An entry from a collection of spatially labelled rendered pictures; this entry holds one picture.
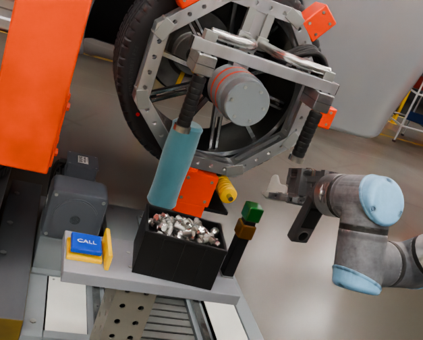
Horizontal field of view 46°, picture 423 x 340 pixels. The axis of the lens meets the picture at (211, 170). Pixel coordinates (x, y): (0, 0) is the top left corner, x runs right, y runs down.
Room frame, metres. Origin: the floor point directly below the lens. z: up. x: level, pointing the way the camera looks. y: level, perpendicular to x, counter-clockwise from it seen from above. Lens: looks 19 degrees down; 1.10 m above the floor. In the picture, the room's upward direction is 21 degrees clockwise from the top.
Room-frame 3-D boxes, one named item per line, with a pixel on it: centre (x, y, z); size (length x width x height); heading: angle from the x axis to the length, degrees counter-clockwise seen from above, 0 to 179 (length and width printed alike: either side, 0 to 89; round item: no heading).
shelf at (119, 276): (1.06, 0.05, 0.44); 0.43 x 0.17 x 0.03; 112
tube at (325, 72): (1.41, -0.10, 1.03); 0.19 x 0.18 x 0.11; 22
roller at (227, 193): (1.63, -0.04, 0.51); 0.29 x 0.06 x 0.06; 22
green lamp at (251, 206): (1.14, -0.13, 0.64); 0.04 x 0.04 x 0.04; 22
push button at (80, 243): (1.00, 0.21, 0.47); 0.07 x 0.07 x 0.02; 22
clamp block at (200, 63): (1.24, 0.12, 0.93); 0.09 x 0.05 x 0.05; 22
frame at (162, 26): (1.49, 0.04, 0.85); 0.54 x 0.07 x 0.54; 112
